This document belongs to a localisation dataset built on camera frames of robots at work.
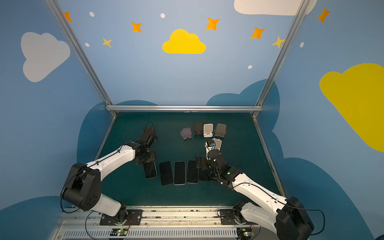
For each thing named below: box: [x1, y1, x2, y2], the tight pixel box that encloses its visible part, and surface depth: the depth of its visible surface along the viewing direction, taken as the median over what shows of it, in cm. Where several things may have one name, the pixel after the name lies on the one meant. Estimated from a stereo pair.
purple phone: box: [186, 160, 199, 184], surface depth 90 cm
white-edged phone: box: [173, 161, 186, 186], surface depth 92 cm
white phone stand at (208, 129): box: [203, 123, 213, 138], surface depth 107 cm
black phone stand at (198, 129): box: [193, 121, 203, 138], surface depth 109 cm
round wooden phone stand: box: [214, 123, 227, 138], surface depth 109 cm
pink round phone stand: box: [180, 127, 192, 140], surface depth 109 cm
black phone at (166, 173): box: [159, 161, 173, 186], surface depth 91 cm
